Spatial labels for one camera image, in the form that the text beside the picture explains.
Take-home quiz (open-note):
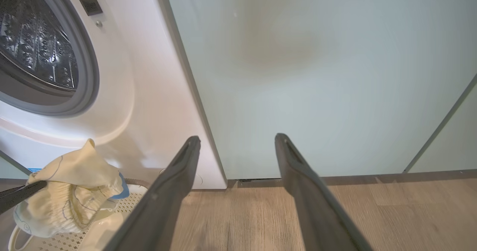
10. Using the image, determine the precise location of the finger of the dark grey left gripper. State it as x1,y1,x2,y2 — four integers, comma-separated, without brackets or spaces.
0,180,47,215

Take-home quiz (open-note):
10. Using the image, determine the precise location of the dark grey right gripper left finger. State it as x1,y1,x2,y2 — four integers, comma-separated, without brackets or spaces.
104,136,202,251

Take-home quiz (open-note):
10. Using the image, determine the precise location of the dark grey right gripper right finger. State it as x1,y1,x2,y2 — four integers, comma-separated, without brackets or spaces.
275,133,373,251

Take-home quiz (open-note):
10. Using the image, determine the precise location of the blue garment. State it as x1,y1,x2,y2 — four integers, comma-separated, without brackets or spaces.
110,173,130,200

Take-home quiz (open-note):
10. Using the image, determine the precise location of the pale yellow garment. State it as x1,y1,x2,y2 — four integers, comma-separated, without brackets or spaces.
13,139,123,238

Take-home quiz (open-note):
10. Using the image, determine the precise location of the cream perforated laundry basket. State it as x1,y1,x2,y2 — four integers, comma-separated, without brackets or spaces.
7,178,149,251

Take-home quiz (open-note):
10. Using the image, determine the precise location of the white front-load washing machine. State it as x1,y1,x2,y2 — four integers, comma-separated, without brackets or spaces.
0,0,228,190

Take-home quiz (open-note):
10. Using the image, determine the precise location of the steel washing machine drum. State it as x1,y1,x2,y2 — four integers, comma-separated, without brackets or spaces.
0,0,79,92

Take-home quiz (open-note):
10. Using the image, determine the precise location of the black door lock slot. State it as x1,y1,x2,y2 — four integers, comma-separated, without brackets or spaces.
79,0,104,16

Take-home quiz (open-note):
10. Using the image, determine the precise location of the round drain filter cover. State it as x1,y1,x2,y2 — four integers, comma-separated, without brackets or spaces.
160,168,204,188

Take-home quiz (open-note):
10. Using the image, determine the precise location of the wide pale green cabinet panel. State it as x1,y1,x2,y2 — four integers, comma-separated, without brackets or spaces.
164,0,477,180

